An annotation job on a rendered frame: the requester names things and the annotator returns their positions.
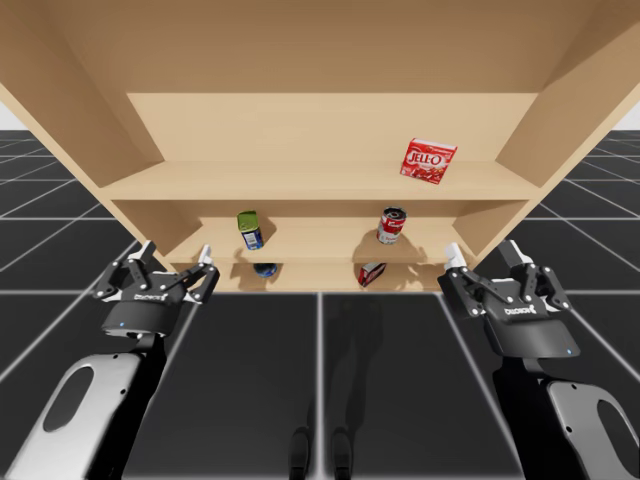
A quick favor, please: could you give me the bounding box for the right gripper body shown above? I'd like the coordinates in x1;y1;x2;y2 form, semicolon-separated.
477;277;584;360

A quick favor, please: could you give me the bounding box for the green and blue rectangular can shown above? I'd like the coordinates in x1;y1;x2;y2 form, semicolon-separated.
236;209;265;252

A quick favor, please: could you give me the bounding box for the red and white can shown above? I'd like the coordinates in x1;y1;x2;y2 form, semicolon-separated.
376;206;408;247

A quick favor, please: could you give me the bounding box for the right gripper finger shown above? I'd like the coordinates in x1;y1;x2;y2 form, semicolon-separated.
497;238;571;314
436;242;494;319

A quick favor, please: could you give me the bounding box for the pale wooden shelf unit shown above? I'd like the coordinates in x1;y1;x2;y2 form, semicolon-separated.
0;0;640;294

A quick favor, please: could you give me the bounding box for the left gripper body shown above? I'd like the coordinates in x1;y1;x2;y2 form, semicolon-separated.
101;270;194;341

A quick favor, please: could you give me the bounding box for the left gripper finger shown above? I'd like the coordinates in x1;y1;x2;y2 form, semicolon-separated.
160;244;221;306
94;239;155;304

